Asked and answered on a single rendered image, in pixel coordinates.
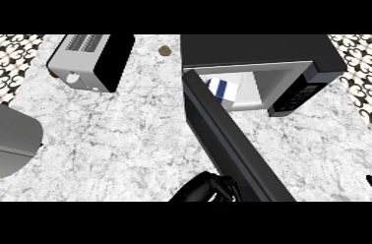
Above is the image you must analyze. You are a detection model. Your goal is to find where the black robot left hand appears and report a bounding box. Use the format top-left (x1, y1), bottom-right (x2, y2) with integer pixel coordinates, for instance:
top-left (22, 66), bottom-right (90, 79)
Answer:
top-left (167, 170), bottom-right (242, 203)

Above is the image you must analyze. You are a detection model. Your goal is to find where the black microwave door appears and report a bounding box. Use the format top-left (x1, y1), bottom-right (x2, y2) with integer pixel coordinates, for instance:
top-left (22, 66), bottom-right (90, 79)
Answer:
top-left (181, 69), bottom-right (298, 203)

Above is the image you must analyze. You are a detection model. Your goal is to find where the white blue milk carton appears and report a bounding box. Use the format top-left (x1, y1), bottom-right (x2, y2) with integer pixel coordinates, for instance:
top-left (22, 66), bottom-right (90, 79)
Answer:
top-left (205, 77), bottom-right (240, 105)

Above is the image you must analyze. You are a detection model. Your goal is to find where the black microwave oven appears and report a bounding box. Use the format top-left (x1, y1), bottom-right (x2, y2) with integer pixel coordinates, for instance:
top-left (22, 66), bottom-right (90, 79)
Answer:
top-left (180, 33), bottom-right (348, 118)

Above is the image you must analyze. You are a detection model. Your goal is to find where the small brown round object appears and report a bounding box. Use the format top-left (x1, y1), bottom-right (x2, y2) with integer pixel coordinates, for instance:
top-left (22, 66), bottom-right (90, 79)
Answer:
top-left (156, 44), bottom-right (172, 57)

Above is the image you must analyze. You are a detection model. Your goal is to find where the silver black toaster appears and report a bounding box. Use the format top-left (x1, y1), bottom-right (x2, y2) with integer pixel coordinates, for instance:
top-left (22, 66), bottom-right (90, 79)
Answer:
top-left (45, 33), bottom-right (137, 93)

